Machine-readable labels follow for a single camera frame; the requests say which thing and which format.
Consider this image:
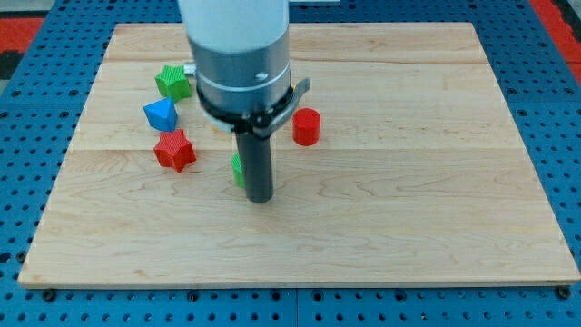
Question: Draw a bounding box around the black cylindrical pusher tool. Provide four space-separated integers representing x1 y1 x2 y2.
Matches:
236 132 273 203

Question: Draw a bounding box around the green star block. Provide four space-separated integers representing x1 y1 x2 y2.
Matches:
154 65 192 103

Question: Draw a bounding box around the light wooden board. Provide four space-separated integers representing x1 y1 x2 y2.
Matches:
19 23 580 289

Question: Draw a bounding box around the blue triangular block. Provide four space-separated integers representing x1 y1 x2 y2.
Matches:
143 97 178 132

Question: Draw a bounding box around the red star block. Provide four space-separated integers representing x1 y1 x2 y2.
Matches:
153 129 197 173

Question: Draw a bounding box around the black tool clamp ring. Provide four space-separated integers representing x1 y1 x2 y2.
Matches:
195 77 311 140

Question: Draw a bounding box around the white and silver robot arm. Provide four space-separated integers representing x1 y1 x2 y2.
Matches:
178 0 291 114

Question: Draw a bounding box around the green cylinder block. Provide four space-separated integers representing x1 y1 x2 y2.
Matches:
231 152 245 189

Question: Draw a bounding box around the red cylinder block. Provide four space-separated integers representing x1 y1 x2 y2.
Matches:
292 108 321 146

